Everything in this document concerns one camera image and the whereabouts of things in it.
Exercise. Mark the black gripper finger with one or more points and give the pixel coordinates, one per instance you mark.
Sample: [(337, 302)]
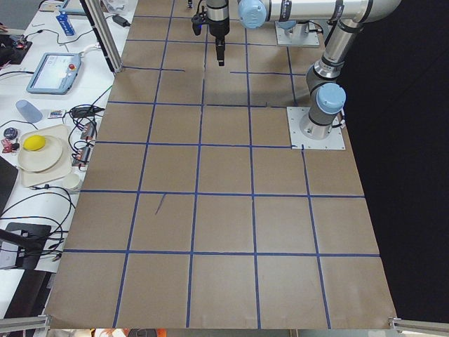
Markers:
[(220, 51)]

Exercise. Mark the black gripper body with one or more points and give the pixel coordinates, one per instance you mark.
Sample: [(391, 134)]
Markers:
[(219, 29)]

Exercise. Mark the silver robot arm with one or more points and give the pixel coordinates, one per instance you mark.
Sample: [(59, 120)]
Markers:
[(346, 18)]

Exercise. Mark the black power adapter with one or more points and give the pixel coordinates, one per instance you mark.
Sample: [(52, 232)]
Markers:
[(121, 21)]

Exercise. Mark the blue teach pendant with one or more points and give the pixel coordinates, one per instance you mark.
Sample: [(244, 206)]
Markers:
[(55, 73)]

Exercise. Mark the blue plastic cup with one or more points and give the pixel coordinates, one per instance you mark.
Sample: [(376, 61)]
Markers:
[(28, 111)]

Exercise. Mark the white paper cup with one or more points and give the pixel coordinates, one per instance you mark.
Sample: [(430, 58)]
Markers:
[(72, 183)]

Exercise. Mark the beige tray with plate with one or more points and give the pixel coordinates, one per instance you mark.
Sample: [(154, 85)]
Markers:
[(51, 162)]

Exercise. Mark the yellow lemon toy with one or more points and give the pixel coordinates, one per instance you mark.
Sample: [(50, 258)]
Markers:
[(34, 143)]

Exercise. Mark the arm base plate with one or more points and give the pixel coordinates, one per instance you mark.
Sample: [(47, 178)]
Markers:
[(305, 135), (297, 33)]

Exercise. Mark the aluminium frame post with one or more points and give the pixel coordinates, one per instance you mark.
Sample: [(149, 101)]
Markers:
[(103, 34)]

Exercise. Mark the black camera stand base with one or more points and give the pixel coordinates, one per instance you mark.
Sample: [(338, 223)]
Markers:
[(22, 245)]

